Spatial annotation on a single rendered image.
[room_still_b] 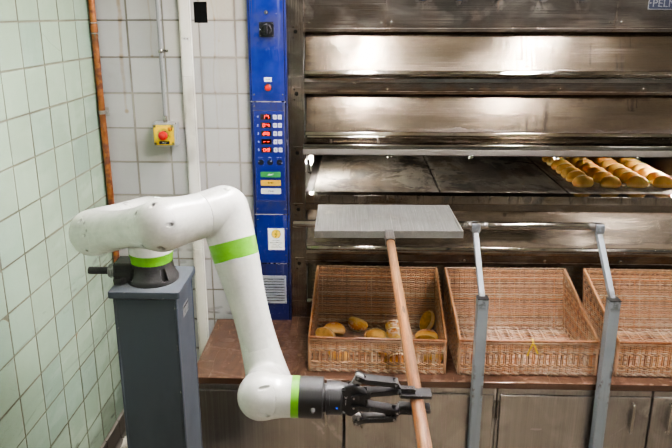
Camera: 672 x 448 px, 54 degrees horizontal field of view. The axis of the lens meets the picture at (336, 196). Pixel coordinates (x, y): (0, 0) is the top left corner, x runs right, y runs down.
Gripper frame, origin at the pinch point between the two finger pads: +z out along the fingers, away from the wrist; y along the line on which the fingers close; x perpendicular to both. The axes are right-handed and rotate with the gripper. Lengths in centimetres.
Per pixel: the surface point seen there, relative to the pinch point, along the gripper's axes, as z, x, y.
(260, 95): -54, -154, -40
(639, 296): 117, -143, 44
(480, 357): 36, -91, 46
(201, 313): -83, -150, 64
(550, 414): 67, -94, 73
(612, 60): 94, -155, -59
